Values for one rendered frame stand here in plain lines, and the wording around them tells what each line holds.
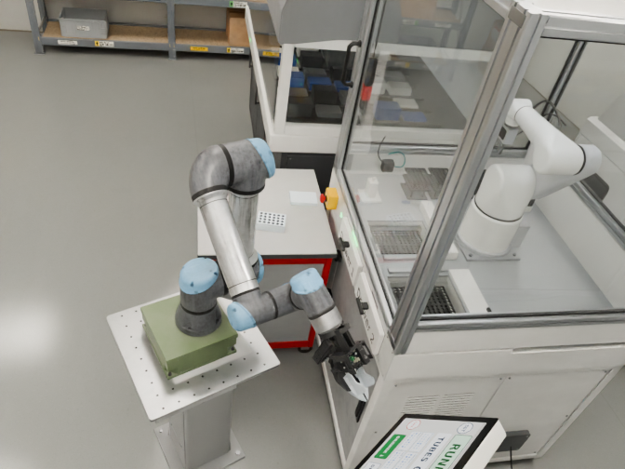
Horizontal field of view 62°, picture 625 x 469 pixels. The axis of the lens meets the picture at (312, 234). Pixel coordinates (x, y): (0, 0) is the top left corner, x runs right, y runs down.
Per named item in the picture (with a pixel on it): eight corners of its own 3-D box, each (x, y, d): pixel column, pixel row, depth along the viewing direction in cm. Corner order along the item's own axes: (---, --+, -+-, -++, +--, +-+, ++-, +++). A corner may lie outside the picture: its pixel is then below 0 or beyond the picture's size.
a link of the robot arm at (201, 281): (173, 291, 169) (172, 261, 160) (212, 279, 175) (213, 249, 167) (188, 317, 162) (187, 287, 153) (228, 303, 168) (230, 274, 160)
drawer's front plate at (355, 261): (352, 287, 201) (358, 266, 194) (338, 235, 222) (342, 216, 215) (357, 287, 202) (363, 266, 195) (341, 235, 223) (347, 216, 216)
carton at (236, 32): (228, 46, 522) (229, 17, 504) (225, 33, 545) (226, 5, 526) (269, 47, 532) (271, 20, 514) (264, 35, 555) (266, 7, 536)
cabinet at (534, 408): (340, 489, 224) (383, 384, 172) (305, 305, 299) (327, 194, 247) (538, 467, 244) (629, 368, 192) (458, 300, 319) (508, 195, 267)
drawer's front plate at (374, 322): (372, 355, 178) (379, 335, 171) (353, 291, 200) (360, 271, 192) (378, 355, 179) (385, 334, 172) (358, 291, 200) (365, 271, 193)
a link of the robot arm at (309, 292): (305, 268, 135) (321, 263, 128) (325, 304, 136) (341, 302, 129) (281, 283, 132) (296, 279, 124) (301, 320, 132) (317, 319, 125)
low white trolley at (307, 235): (198, 365, 260) (197, 254, 211) (198, 274, 305) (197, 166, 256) (312, 358, 272) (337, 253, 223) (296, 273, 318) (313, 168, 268)
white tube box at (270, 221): (255, 229, 227) (256, 222, 225) (258, 217, 233) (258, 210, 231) (284, 233, 228) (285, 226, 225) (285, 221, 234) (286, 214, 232)
